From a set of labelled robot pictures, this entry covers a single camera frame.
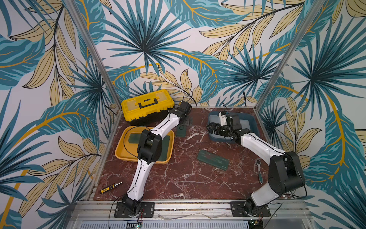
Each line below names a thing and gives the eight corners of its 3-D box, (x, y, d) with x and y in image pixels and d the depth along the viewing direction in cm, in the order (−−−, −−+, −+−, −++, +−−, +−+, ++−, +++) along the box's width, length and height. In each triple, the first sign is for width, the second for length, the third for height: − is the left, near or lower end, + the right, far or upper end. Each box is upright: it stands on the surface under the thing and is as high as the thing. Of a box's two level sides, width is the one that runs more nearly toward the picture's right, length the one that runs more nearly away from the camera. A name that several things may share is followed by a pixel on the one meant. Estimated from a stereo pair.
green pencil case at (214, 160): (196, 159, 94) (196, 158, 92) (199, 150, 98) (199, 148, 96) (226, 171, 89) (227, 169, 87) (228, 160, 93) (229, 159, 92)
